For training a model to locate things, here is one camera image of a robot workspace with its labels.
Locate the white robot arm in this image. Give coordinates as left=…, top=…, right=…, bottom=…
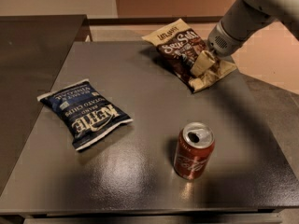
left=195, top=0, right=299, bottom=91

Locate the dark side counter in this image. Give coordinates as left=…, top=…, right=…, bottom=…
left=0, top=15, right=92, bottom=193

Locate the brown sea salt chip bag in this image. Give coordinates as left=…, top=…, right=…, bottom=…
left=142, top=19, right=236, bottom=92

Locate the blue kettle chip bag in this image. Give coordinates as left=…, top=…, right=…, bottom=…
left=37, top=79, right=133, bottom=151

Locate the red soda can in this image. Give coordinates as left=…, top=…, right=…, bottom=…
left=174, top=122, right=215, bottom=180

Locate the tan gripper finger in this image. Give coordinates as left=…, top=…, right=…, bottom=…
left=191, top=50, right=216, bottom=77
left=200, top=69, right=219, bottom=86

